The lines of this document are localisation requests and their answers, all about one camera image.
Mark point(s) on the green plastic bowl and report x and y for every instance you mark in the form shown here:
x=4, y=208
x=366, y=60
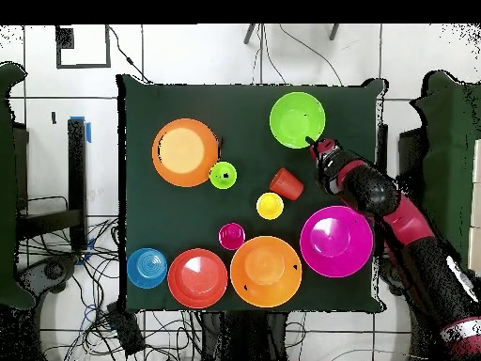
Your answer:
x=297, y=118

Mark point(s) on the red plastic cup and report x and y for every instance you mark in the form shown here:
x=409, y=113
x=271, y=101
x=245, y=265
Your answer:
x=285, y=184

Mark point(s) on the pink plastic bowl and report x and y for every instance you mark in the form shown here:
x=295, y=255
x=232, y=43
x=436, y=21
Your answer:
x=338, y=255

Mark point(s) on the orange plastic bowl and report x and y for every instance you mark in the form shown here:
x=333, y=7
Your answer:
x=180, y=150
x=265, y=270

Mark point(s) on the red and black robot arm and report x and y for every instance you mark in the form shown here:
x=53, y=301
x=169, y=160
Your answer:
x=409, y=222

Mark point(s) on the yellow plastic cup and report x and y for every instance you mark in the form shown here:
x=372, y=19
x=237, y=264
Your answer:
x=269, y=207

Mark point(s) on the green plastic cup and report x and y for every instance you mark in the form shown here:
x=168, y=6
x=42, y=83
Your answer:
x=218, y=181

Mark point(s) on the crimson plastic cup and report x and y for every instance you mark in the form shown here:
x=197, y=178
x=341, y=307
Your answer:
x=231, y=236

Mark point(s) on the green table with white boxes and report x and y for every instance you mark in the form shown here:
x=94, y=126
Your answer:
x=451, y=131

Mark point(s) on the dark green tablecloth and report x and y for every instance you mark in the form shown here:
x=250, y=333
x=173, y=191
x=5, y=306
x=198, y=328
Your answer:
x=169, y=210

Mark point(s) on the white boxes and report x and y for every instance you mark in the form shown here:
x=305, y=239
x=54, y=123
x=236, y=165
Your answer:
x=476, y=210

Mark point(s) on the red plastic bowl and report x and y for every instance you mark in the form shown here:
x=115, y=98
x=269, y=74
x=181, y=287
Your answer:
x=197, y=278

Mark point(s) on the blue plastic bowl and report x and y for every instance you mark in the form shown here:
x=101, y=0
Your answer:
x=146, y=267

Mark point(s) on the black bench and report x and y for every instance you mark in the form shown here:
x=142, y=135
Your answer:
x=77, y=180

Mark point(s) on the black power strip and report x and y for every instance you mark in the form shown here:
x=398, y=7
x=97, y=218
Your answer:
x=126, y=331

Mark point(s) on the black office chair base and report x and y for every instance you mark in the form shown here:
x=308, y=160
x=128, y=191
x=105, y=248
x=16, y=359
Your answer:
x=52, y=270

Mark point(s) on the green cloth covered table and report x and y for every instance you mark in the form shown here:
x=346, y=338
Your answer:
x=11, y=188

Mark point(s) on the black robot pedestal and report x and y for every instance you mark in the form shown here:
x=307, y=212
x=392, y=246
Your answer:
x=244, y=338

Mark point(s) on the black square floor frame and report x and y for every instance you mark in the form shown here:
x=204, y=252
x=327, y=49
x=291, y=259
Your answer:
x=82, y=66

